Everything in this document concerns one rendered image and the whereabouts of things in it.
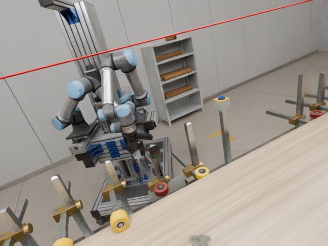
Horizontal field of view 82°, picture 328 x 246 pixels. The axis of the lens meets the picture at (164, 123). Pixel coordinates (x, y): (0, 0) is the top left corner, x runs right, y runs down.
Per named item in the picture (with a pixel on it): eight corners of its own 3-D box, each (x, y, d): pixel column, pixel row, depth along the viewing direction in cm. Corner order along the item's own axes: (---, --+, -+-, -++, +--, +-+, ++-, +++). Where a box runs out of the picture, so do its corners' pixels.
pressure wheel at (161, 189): (156, 199, 112) (151, 185, 108) (168, 193, 114) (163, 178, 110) (161, 209, 105) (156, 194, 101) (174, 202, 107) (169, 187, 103)
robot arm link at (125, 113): (130, 102, 107) (127, 107, 99) (135, 119, 111) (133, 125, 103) (116, 105, 107) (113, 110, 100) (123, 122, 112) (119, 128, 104)
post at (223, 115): (224, 165, 140) (217, 109, 122) (229, 162, 142) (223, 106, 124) (228, 168, 136) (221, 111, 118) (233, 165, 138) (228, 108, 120)
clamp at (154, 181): (148, 188, 119) (146, 181, 117) (167, 178, 123) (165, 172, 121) (151, 193, 114) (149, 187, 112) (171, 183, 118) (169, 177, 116)
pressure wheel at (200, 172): (196, 190, 112) (193, 174, 107) (198, 180, 119) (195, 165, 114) (210, 191, 109) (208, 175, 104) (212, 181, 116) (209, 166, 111)
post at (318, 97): (314, 125, 171) (319, 71, 151) (316, 123, 172) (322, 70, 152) (317, 126, 168) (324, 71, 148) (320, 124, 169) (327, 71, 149)
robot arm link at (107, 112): (94, 52, 129) (94, 117, 109) (110, 49, 128) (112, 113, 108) (102, 64, 139) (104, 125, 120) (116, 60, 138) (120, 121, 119)
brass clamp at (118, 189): (103, 194, 109) (100, 187, 107) (126, 183, 113) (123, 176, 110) (105, 200, 103) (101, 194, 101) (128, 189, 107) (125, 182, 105)
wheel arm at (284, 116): (266, 114, 179) (265, 110, 177) (268, 113, 180) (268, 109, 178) (316, 129, 141) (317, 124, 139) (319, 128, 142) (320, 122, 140)
